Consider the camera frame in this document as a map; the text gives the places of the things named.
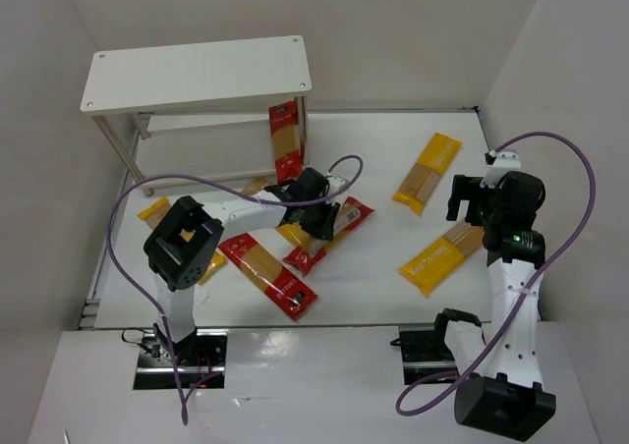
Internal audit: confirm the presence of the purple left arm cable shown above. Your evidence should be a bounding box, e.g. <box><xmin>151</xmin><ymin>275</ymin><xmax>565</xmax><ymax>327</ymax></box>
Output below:
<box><xmin>106</xmin><ymin>154</ymin><xmax>365</xmax><ymax>426</ymax></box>

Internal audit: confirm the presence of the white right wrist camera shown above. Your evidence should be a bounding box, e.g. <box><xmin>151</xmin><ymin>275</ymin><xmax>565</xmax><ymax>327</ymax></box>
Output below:
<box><xmin>481</xmin><ymin>149</ymin><xmax>521</xmax><ymax>189</ymax></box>

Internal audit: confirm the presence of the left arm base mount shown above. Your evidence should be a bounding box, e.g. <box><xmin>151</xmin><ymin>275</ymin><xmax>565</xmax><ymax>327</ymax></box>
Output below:
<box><xmin>121</xmin><ymin>328</ymin><xmax>228</xmax><ymax>390</ymax></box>

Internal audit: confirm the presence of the red pasta bag label side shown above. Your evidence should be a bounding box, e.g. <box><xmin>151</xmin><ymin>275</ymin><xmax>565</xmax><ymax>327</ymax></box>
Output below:
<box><xmin>283</xmin><ymin>196</ymin><xmax>373</xmax><ymax>276</ymax></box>

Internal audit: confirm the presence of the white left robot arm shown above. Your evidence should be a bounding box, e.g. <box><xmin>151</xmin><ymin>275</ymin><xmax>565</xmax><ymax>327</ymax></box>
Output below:
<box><xmin>143</xmin><ymin>167</ymin><xmax>349</xmax><ymax>359</ymax></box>

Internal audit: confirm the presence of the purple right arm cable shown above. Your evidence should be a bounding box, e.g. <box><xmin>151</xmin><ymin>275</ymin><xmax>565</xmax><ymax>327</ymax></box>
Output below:
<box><xmin>395</xmin><ymin>130</ymin><xmax>598</xmax><ymax>416</ymax></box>

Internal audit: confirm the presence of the yellow pasta bag far left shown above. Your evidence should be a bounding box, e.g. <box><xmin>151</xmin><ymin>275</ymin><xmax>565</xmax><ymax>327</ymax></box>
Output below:
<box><xmin>138</xmin><ymin>196</ymin><xmax>227</xmax><ymax>286</ymax></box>

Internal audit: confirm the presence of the yellow Pastatime pasta bag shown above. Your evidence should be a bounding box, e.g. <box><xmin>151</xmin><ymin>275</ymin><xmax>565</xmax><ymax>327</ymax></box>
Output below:
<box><xmin>399</xmin><ymin>220</ymin><xmax>485</xmax><ymax>297</ymax></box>

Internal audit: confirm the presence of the yellow pasta bag upper right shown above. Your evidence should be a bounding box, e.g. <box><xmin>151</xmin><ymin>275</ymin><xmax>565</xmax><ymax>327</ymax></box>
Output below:
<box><xmin>392</xmin><ymin>133</ymin><xmax>463</xmax><ymax>215</ymax></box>

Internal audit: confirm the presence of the white two-tier shelf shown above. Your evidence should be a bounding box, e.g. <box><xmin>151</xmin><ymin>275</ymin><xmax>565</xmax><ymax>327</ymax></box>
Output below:
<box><xmin>81</xmin><ymin>35</ymin><xmax>312</xmax><ymax>181</ymax></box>

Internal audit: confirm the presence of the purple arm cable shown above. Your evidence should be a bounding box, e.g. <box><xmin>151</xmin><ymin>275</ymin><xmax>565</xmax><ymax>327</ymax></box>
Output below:
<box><xmin>106</xmin><ymin>154</ymin><xmax>365</xmax><ymax>426</ymax></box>
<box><xmin>395</xmin><ymin>130</ymin><xmax>598</xmax><ymax>416</ymax></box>

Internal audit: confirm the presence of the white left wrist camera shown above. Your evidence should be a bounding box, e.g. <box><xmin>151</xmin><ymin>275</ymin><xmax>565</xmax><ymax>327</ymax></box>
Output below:
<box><xmin>325</xmin><ymin>174</ymin><xmax>350</xmax><ymax>199</ymax></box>

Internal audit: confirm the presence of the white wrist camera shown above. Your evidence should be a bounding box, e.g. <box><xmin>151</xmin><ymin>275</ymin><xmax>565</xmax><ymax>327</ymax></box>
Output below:
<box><xmin>325</xmin><ymin>174</ymin><xmax>350</xmax><ymax>199</ymax></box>
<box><xmin>481</xmin><ymin>149</ymin><xmax>521</xmax><ymax>189</ymax></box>

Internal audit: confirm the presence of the red pasta bag on shelf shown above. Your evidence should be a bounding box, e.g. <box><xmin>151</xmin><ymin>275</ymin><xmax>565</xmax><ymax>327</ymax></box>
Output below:
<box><xmin>268</xmin><ymin>101</ymin><xmax>303</xmax><ymax>183</ymax></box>

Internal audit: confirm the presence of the red pasta bag front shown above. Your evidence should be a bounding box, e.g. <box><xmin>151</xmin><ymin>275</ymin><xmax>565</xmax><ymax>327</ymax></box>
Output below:
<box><xmin>219</xmin><ymin>234</ymin><xmax>318</xmax><ymax>320</ymax></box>

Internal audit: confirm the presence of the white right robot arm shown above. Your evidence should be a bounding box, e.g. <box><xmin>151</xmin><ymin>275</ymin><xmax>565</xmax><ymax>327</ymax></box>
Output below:
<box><xmin>435</xmin><ymin>171</ymin><xmax>556</xmax><ymax>442</ymax></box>

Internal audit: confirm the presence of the yellow pasta bag centre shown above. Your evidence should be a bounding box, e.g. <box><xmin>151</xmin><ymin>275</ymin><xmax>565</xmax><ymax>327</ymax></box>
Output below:
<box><xmin>241</xmin><ymin>178</ymin><xmax>310</xmax><ymax>247</ymax></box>

